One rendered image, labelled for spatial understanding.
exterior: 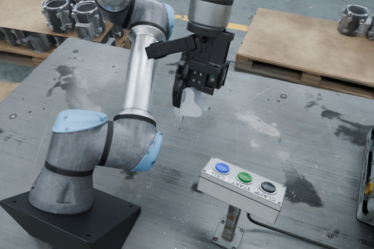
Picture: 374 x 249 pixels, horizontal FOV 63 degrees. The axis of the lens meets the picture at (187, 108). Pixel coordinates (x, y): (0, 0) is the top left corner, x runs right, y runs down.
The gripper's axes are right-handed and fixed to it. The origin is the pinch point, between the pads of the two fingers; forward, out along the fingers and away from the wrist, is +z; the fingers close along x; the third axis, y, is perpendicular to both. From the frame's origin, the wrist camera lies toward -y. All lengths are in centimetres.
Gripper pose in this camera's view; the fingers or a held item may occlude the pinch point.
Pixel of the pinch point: (178, 116)
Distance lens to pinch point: 64.9
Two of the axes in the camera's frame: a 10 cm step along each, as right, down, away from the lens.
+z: -1.8, 8.9, 4.3
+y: 8.9, 3.3, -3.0
